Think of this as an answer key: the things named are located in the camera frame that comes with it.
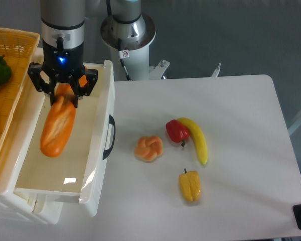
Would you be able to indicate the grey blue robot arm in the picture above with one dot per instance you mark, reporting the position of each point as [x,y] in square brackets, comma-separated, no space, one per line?
[65,20]

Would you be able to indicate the yellow banana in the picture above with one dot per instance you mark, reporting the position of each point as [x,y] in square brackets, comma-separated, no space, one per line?
[198,138]

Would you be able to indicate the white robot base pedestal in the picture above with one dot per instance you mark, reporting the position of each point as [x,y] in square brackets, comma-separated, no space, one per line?
[129,49]

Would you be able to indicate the long orange bread loaf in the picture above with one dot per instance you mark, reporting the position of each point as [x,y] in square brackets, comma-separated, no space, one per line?
[59,122]

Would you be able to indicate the red bell pepper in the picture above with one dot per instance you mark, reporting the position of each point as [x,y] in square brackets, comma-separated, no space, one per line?
[177,132]

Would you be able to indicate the round knotted bread roll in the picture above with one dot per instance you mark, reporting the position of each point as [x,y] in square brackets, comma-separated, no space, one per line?
[148,148]

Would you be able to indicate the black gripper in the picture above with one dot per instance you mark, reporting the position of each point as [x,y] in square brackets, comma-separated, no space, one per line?
[62,65]

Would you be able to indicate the yellow bell pepper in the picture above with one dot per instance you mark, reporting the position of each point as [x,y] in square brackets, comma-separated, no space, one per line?
[190,186]

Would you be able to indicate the white plastic drawer cabinet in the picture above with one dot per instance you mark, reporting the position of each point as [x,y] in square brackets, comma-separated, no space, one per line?
[23,205]

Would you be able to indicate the orange woven basket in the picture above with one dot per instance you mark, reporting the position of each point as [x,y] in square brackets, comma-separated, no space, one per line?
[18,47]

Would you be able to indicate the open upper white drawer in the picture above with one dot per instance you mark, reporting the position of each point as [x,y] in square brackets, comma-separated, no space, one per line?
[76,176]

